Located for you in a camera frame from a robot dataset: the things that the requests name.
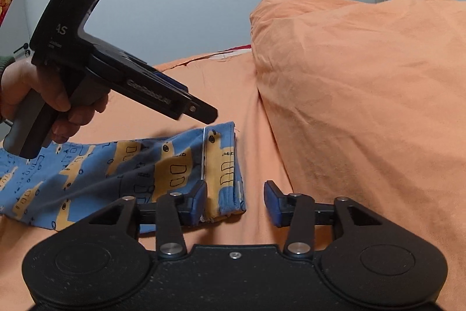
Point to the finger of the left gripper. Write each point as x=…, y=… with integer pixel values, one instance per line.
x=200, y=111
x=154, y=72

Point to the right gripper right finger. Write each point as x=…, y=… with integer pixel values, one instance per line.
x=360, y=255

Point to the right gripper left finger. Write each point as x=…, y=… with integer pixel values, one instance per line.
x=109, y=254

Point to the blue orange printed pants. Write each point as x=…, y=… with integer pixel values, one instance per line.
x=68, y=182

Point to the person's left hand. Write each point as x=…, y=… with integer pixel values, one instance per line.
x=21, y=77

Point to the orange bed sheet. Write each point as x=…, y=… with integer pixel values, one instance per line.
x=230, y=85

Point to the red fu paper decoration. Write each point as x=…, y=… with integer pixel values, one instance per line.
x=4, y=7

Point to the red mattress cover edge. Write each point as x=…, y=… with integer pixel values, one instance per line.
x=231, y=52

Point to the orange pillow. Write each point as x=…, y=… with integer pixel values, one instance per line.
x=368, y=101

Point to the black door handle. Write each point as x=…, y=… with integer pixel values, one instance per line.
x=22, y=52

